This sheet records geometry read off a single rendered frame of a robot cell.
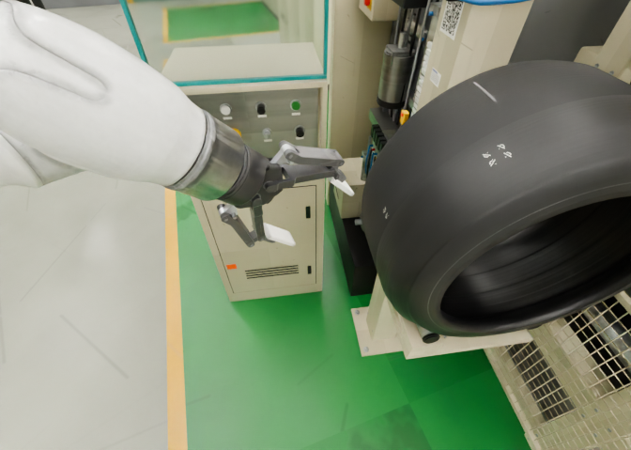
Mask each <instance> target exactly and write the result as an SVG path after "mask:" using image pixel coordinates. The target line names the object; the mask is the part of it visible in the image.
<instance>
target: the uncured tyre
mask: <svg viewBox="0 0 631 450"><path fill-rule="evenodd" d="M474 82H476V83H477V84H478V85H480V86H481V87H482V88H483V89H484V90H486V91H487V92H488V93H489V94H490V95H491V96H493V97H494V98H495V99H496V100H497V101H493V100H492V99H491V98H490V97H488V96H487V95H486V94H485V93H484V91H482V90H481V89H480V88H479V87H478V86H477V85H475V84H474ZM504 140H506V141H507V142H508V143H509V144H510V145H511V147H512V148H513V149H514V150H515V152H516V153H517V154H518V156H516V157H514V158H513V159H511V160H509V161H507V162H505V163H503V164H501V165H499V166H497V167H495V168H494V169H492V170H490V171H488V169H487V168H486V167H485V165H484V164H483V163H482V162H481V160H480V159H479V158H478V157H477V156H478V155H479V154H481V153H483V152H484V151H486V150H488V149H489V148H491V147H494V146H495V145H497V144H498V143H500V142H502V141H504ZM386 203H387V205H388V207H389V210H390V212H391V215H390V217H389V219H388V220H387V222H386V224H385V222H384V219H383V217H382V214H381V211H382V209H383V207H384V205H385V204H386ZM362 227H363V230H364V233H365V237H366V239H367V242H368V245H369V248H370V251H371V254H372V257H373V259H374V263H375V266H376V269H377V274H378V277H379V280H380V283H381V285H382V288H383V291H384V293H385V295H386V297H387V298H388V299H389V301H390V302H391V304H392V306H393V307H394V309H395V310H396V311H397V312H398V313H399V314H400V315H401V316H402V317H404V318H406V319H407V320H409V321H411V322H413V323H415V324H417V325H419V326H421V327H423V328H425V329H426V330H428V331H430V332H432V333H435V334H442V335H447V336H454V337H479V336H490V335H496V334H507V333H511V332H516V331H520V330H524V329H528V328H531V327H535V326H538V325H542V324H545V323H548V322H551V321H554V320H557V319H560V318H564V317H567V316H570V315H572V314H575V313H576V312H579V311H581V310H584V309H586V308H589V307H591V306H593V305H595V304H598V303H600V302H602V301H604V300H606V299H608V298H610V297H612V296H614V295H616V294H618V293H620V292H622V291H624V290H626V289H628V288H630V287H631V85H630V84H628V83H626V82H624V81H622V80H620V79H618V78H616V77H614V76H612V75H610V74H608V73H606V72H604V71H602V70H600V69H598V68H596V67H593V66H590V65H587V64H583V63H578V62H571V61H561V60H530V61H522V62H517V63H513V64H509V65H505V66H501V67H498V68H494V69H492V70H488V71H485V72H482V73H480V74H477V75H475V76H473V77H471V78H469V79H467V80H465V81H463V82H461V83H459V84H457V85H455V86H453V87H451V88H449V89H448V90H446V91H444V92H443V93H441V94H440V95H438V96H437V97H435V98H434V99H433V100H431V101H430V102H429V103H427V104H426V105H425V106H424V107H422V108H421V109H420V110H419V111H417V112H416V113H415V114H414V115H413V116H411V117H410V118H409V119H408V120H407V121H406V122H405V123H404V124H403V125H402V126H401V127H400V128H399V129H398V130H397V131H396V132H395V134H394V135H393V136H392V137H391V138H390V140H389V141H388V142H387V144H386V145H385V146H384V148H383V149H382V150H381V151H380V152H379V154H378V156H377V158H376V160H375V161H374V163H373V165H372V167H371V169H370V172H369V174H368V176H367V179H366V181H365V184H364V188H363V193H362Z"/></svg>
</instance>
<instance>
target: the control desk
mask: <svg viewBox="0 0 631 450"><path fill-rule="evenodd" d="M179 88H180V89H181V91H182V92H183V93H184V94H185V95H186V97H187V98H188V99H189V100H190V101H191V102H192V103H194V104H195V105H196V106H198V107H199V108H201V109H203V110H205V111H207V112H208V113H210V114H211V115H212V116H213V117H215V118H217V119H218V120H220V121H221V122H222V123H223V124H225V125H227V126H228V127H230V128H231V129H233V130H234V131H236V132H237V133H238V134H239V135H240V137H241V138H242V140H243V143H244V144H245V145H247V146H249V147H251V148H253V149H254V150H256V151H257V152H259V153H260V154H262V155H263V156H265V157H268V158H274V156H275V155H276V154H277V153H278V152H279V150H280V148H279V143H280V142H281V141H287V142H288V143H290V144H292V145H294V146H301V147H319V148H326V139H327V105H328V81H327V79H313V80H295V81H278V82H260V83H243V84H225V85H191V86H179ZM191 199H192V202H193V205H194V207H195V210H196V213H197V215H198V218H199V221H200V223H201V226H202V227H203V230H204V233H205V235H206V238H207V241H208V245H209V248H210V250H211V253H212V255H213V257H214V260H215V263H216V265H217V268H218V271H219V273H220V276H221V278H222V280H223V285H224V287H225V290H226V293H227V295H228V298H229V301H230V302H236V301H245V300H252V299H261V298H268V297H277V296H284V295H293V294H301V293H309V292H318V291H322V272H323V238H324V204H325V179H324V178H322V179H316V180H311V181H305V182H300V183H295V184H294V186H293V187H289V188H284V189H283V190H282V191H281V192H280V193H279V194H277V195H276V196H274V197H273V199H272V200H271V201H270V202H269V203H268V204H265V205H263V206H262V210H263V215H262V216H263V223H266V224H269V225H273V226H276V227H279V228H281V229H283V230H286V231H289V232H290V234H291V236H292V238H293V240H294V242H295V243H296V244H295V245H294V246H290V245H287V244H283V243H280V242H278V241H276V242H274V243H271V242H267V241H257V242H255V243H254V246H253V247H248V246H247V245H246V244H245V242H244V241H243V240H242V239H241V237H240V236H239V235H238V233H237V232H236V231H235V230H234V228H233V227H232V226H231V225H228V224H226V223H224V222H222V220H221V217H220V214H219V212H218V210H217V206H218V205H219V204H225V205H226V204H227V203H225V202H223V201H220V200H218V199H215V200H210V201H204V200H200V199H198V198H195V197H192V196H191ZM237 212H238V216H239V218H240V219H241V221H242V222H243V223H244V224H245V225H246V227H247V228H248V229H249V231H250V232H251V231H253V230H254V229H253V227H252V225H253V223H252V218H251V213H250V208H245V209H237ZM231 264H236V265H237V268H236V269H232V270H228V269H227V267H226V265H231Z"/></svg>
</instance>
